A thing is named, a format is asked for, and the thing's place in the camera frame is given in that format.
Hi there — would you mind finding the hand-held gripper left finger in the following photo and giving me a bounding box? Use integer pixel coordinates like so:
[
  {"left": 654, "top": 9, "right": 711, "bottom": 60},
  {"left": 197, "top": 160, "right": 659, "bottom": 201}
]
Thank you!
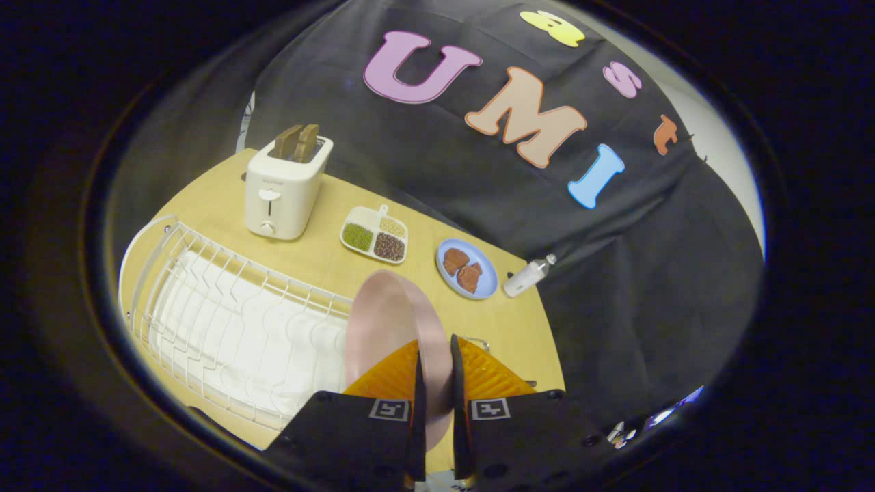
[{"left": 263, "top": 339, "right": 428, "bottom": 492}]

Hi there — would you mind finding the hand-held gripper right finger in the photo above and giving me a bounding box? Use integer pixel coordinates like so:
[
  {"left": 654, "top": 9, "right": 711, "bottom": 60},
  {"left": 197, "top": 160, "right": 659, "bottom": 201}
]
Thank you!
[{"left": 450, "top": 334, "right": 619, "bottom": 492}]

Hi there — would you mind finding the pink plate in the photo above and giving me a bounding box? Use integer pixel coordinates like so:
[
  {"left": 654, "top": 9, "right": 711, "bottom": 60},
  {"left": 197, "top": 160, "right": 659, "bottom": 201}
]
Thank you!
[{"left": 344, "top": 269, "right": 455, "bottom": 452}]

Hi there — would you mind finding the white wire dish rack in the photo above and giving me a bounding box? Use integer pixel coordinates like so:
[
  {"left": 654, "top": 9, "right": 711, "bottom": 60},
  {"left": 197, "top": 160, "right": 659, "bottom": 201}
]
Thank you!
[{"left": 119, "top": 215, "right": 356, "bottom": 431}]

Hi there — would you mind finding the blue plate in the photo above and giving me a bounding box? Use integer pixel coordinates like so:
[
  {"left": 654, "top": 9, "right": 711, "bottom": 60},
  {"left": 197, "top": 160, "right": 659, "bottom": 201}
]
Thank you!
[{"left": 435, "top": 238, "right": 499, "bottom": 301}]

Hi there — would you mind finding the small white bottle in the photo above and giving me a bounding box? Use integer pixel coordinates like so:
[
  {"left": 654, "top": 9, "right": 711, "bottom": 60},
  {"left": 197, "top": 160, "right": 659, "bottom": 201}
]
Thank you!
[{"left": 502, "top": 254, "right": 558, "bottom": 299}]

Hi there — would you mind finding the white divided tray with beans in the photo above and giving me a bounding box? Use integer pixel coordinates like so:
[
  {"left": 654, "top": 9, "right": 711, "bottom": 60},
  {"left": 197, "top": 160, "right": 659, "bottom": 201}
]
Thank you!
[{"left": 340, "top": 204, "right": 409, "bottom": 265}]

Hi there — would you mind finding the black backdrop cloth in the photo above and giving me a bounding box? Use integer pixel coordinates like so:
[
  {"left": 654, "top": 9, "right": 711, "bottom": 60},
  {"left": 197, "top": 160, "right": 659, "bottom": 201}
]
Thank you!
[{"left": 236, "top": 0, "right": 765, "bottom": 438}]

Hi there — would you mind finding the white toaster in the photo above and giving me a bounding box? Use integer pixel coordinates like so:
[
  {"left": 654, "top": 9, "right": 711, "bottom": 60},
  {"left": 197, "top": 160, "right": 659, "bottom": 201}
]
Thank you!
[{"left": 244, "top": 134, "right": 334, "bottom": 241}]

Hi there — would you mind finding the brown toast slice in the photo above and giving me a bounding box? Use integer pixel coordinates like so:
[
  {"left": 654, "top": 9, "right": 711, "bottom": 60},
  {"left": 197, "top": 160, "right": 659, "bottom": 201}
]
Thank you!
[
  {"left": 294, "top": 124, "right": 320, "bottom": 164},
  {"left": 273, "top": 124, "right": 304, "bottom": 161}
]

